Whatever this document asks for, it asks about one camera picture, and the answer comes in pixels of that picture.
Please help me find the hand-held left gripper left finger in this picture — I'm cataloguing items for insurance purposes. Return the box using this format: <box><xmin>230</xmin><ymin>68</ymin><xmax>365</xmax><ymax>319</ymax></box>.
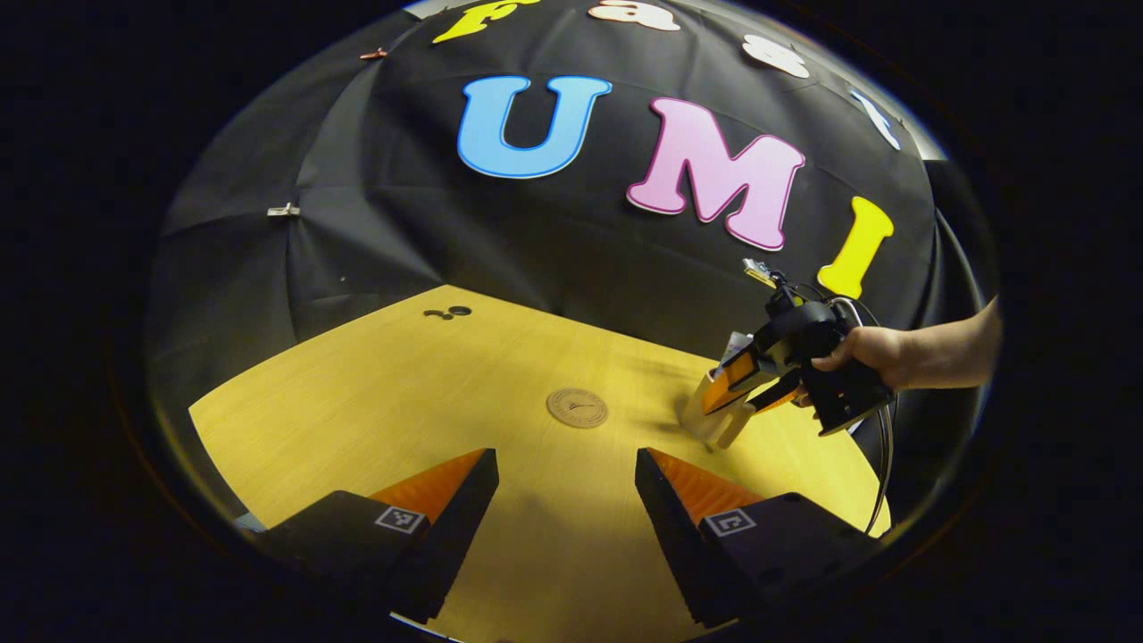
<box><xmin>259</xmin><ymin>447</ymin><xmax>501</xmax><ymax>626</ymax></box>

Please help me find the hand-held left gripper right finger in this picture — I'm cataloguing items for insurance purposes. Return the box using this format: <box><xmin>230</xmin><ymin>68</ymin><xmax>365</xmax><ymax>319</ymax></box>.
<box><xmin>635</xmin><ymin>447</ymin><xmax>880</xmax><ymax>629</ymax></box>

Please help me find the beige cup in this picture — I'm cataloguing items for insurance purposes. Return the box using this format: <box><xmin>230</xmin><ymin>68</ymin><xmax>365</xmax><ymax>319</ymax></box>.
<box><xmin>680</xmin><ymin>366</ymin><xmax>760</xmax><ymax>450</ymax></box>

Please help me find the round brown coaster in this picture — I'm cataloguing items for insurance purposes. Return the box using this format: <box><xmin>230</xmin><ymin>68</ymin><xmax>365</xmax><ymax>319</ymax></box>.
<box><xmin>546</xmin><ymin>388</ymin><xmax>610</xmax><ymax>430</ymax></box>

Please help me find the wooden desktop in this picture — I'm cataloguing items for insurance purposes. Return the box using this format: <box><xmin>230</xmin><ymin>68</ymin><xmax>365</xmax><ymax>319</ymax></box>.
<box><xmin>188</xmin><ymin>284</ymin><xmax>894</xmax><ymax>643</ymax></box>

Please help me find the black backdrop cloth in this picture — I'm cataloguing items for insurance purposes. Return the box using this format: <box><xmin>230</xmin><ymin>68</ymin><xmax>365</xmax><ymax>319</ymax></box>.
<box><xmin>147</xmin><ymin>0</ymin><xmax>997</xmax><ymax>537</ymax></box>

